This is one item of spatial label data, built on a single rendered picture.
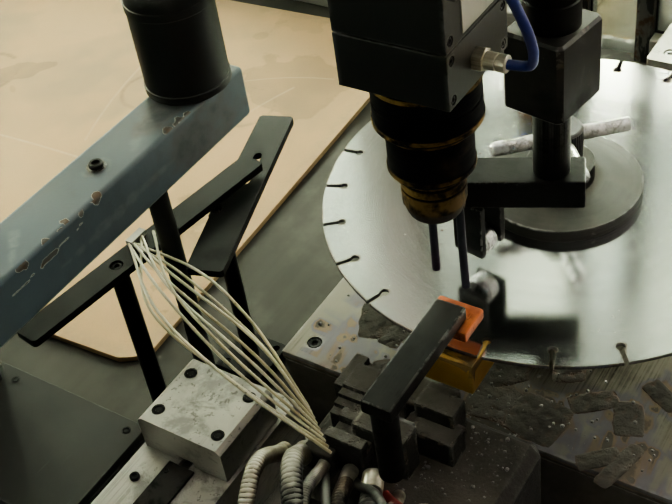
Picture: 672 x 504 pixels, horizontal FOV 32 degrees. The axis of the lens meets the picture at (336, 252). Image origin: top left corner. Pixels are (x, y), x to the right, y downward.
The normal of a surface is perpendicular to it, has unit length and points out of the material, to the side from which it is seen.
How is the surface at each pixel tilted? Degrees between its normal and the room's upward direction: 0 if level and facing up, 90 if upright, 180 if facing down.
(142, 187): 90
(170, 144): 90
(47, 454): 0
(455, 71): 90
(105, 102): 0
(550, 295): 0
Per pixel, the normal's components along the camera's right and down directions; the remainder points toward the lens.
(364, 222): -0.12, -0.74
